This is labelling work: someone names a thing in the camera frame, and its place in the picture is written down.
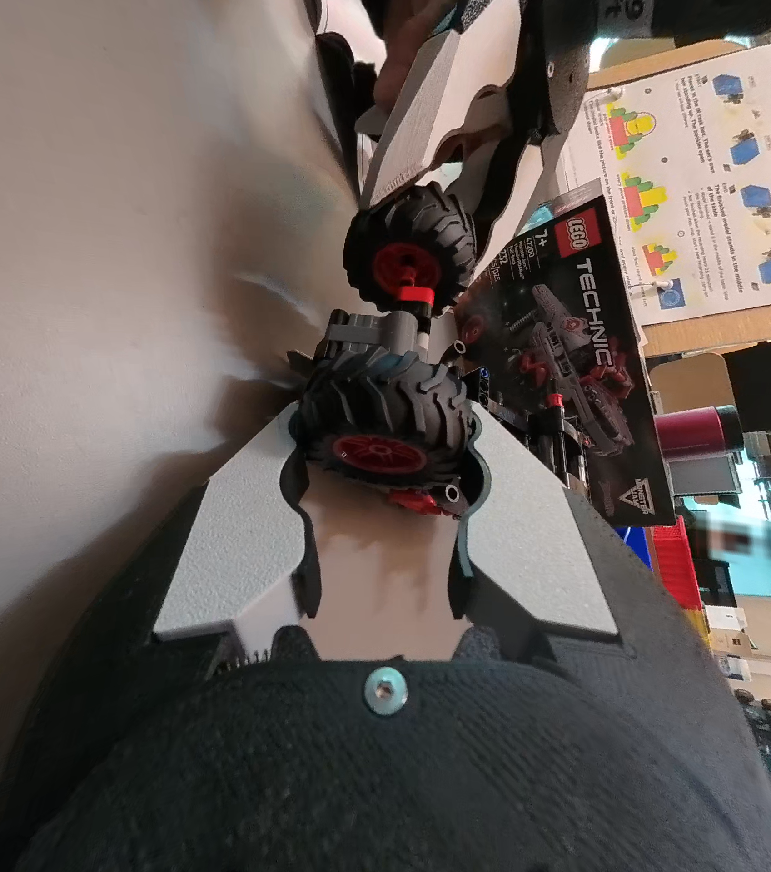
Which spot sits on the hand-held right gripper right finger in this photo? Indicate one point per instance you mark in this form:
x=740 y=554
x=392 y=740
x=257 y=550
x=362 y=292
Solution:
x=535 y=545

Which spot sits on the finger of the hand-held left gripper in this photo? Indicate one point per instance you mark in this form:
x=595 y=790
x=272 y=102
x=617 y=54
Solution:
x=538 y=174
x=419 y=129

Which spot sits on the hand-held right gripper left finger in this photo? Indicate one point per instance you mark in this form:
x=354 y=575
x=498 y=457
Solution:
x=235 y=538

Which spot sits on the black toy wheel red hub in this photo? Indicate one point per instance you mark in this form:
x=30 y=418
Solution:
x=385 y=402
x=419 y=218

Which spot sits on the black toy truck chassis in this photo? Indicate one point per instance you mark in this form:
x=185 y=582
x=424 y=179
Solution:
x=487 y=392

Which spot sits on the grey toy axle block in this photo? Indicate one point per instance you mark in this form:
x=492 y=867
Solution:
x=371 y=334

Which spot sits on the person's left hand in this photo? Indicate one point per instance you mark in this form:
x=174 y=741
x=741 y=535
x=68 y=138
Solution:
x=395 y=54

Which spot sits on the red plastic bin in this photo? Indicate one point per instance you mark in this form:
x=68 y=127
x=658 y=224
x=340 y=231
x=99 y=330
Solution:
x=678 y=565

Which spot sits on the printed instruction board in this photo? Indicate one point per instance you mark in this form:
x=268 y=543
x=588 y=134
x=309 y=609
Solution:
x=699 y=170

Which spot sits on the black toy box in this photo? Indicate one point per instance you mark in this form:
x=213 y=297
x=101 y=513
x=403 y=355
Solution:
x=583 y=354

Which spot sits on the maroon tumbler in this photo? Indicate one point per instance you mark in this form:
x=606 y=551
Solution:
x=692 y=432

